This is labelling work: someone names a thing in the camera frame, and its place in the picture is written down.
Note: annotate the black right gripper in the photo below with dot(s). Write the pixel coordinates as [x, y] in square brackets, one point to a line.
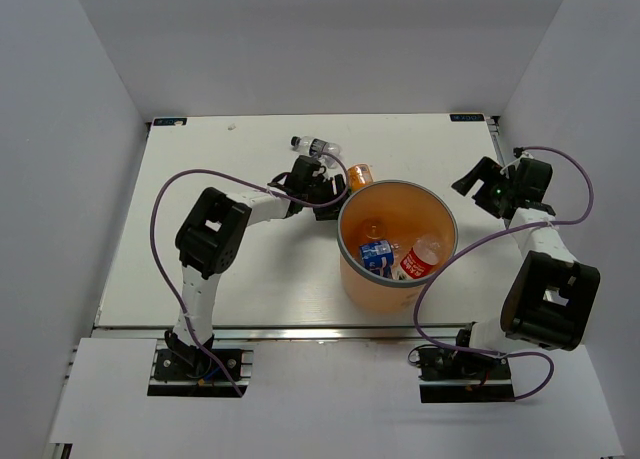
[488, 171]

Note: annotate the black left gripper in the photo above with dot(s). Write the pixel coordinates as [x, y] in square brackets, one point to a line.
[326, 184]

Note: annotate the small orange bottle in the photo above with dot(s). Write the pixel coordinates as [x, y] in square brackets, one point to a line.
[359, 176]

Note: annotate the orange juice bottle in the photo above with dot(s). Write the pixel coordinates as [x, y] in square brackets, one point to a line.
[372, 230]

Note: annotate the clear bottle blue label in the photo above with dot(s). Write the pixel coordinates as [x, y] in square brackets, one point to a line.
[377, 257]

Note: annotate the clear bottle red label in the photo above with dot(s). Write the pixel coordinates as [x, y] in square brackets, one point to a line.
[421, 259]

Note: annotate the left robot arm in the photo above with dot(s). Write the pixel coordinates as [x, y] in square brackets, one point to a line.
[209, 241]

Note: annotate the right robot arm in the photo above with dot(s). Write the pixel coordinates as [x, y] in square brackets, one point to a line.
[550, 301]

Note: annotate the orange bin grey rim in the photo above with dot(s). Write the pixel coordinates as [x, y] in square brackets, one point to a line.
[410, 211]

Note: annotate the right blue corner sticker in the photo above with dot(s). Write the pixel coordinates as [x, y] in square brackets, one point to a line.
[466, 117]

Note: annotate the blue corner sticker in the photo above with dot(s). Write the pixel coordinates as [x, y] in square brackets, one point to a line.
[466, 117]
[169, 122]

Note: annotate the clear bottle black label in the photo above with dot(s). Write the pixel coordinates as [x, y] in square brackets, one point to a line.
[325, 152]

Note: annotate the left blue corner sticker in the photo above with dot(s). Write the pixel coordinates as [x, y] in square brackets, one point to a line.
[169, 122]

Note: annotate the aluminium right side rail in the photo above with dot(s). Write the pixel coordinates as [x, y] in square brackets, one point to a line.
[494, 131]

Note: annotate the aluminium rail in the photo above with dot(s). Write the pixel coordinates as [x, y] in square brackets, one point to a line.
[494, 131]
[315, 333]

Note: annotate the aluminium front rail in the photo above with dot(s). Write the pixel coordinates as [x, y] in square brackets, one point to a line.
[315, 333]

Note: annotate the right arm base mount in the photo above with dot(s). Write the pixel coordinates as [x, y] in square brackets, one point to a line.
[451, 377]

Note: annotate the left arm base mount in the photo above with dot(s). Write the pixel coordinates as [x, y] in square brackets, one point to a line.
[172, 377]

